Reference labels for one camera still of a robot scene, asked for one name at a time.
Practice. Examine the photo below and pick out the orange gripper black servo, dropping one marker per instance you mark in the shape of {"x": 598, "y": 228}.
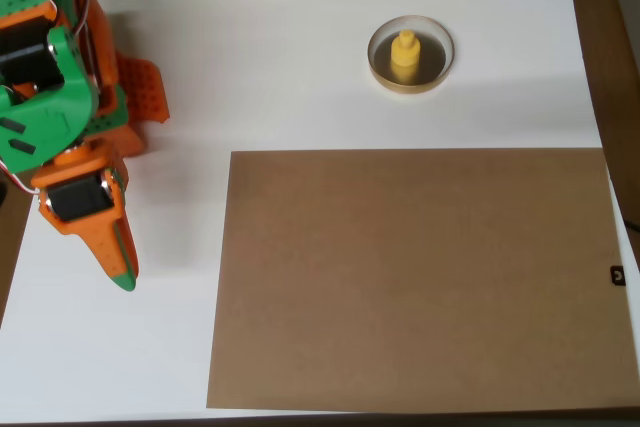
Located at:
{"x": 80, "y": 200}

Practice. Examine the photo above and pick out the small yellow plastic peg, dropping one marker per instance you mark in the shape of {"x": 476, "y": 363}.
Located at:
{"x": 405, "y": 59}

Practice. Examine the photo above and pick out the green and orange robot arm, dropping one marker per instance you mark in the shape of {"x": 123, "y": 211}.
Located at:
{"x": 45, "y": 112}

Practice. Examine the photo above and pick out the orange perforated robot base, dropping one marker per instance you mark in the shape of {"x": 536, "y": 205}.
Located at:
{"x": 145, "y": 87}

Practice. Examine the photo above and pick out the gold-rimmed round bowl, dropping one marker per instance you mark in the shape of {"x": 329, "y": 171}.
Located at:
{"x": 435, "y": 69}

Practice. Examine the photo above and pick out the large white paper sheet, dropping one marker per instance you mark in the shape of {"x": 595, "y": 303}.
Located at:
{"x": 300, "y": 112}

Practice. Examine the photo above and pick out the brown cardboard sheet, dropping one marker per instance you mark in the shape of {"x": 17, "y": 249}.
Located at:
{"x": 425, "y": 272}

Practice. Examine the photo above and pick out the small black tag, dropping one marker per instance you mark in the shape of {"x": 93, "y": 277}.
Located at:
{"x": 618, "y": 276}

